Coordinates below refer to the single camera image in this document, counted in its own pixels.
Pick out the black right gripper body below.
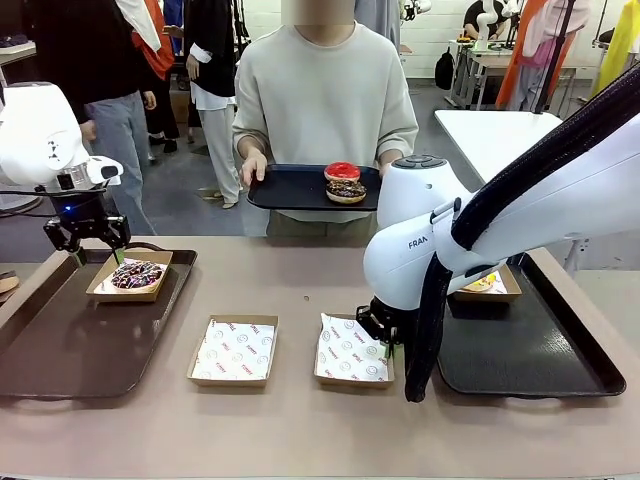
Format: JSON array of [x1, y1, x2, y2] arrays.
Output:
[[370, 295, 422, 327]]

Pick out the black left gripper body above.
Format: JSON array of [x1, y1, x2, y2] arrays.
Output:
[[48, 186, 110, 242]]

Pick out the chocolate donut white drizzle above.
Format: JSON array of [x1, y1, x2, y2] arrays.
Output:
[[110, 259, 167, 293]]

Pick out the kraft cardboard food box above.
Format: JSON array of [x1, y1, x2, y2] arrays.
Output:
[[186, 314, 280, 389], [85, 249, 174, 305], [313, 311, 397, 391], [451, 263, 522, 304]]

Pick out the yellow glazed donut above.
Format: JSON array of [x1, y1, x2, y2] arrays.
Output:
[[461, 271, 499, 294]]

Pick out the black serving tray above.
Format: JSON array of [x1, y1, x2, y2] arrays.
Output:
[[245, 163, 384, 213]]

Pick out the person's right forearm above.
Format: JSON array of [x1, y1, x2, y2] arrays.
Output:
[[233, 127, 269, 161]]

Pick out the person's left forearm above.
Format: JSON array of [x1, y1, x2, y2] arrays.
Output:
[[374, 127, 420, 167]]

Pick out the large brown plastic tray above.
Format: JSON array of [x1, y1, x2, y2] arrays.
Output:
[[0, 242, 199, 401]]

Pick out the large black plastic tray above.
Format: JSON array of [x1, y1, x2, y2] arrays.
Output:
[[436, 247, 628, 400]]

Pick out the person's right hand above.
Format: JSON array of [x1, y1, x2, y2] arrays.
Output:
[[239, 155, 268, 190]]

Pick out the tan round object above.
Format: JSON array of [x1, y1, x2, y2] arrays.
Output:
[[0, 269, 22, 297]]

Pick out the person black top grey jeans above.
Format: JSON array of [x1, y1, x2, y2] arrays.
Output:
[[22, 0, 159, 236]]

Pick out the chocolate donut coloured sprinkles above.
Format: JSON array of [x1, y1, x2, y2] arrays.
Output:
[[325, 179, 368, 205]]

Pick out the pink glazed donut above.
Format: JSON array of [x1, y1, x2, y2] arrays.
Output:
[[323, 160, 363, 183]]

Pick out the orange white garment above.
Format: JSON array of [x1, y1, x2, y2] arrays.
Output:
[[116, 0, 176, 82]]

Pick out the person in beige sweater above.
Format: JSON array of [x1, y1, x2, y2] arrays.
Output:
[[232, 0, 420, 237]]

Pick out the black backpack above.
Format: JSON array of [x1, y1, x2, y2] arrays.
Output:
[[433, 48, 457, 92]]

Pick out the background workbench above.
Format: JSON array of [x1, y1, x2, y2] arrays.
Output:
[[448, 38, 577, 112]]

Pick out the orange hanging cloth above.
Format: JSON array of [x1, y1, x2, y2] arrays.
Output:
[[493, 0, 552, 112]]

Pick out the black stand pole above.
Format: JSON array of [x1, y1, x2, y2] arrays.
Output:
[[531, 0, 577, 116]]

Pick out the pink hanging cloth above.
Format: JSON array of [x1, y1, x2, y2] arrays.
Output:
[[518, 0, 592, 70]]

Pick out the yellow hanging cloth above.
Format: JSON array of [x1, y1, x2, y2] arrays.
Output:
[[591, 0, 640, 102]]

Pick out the black sleeved right arm cable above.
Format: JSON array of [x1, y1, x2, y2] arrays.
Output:
[[403, 64, 640, 404]]

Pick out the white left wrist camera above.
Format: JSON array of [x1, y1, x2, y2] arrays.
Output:
[[86, 155, 125, 188]]

